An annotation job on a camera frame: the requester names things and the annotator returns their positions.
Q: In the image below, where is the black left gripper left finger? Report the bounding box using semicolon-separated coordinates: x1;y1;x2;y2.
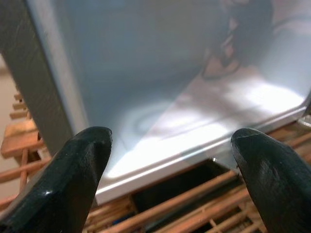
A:
0;126;113;233

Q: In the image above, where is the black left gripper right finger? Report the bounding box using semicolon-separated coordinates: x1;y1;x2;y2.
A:
230;128;311;233

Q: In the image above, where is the wooden bamboo rack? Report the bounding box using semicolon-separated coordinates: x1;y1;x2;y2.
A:
0;92;311;233

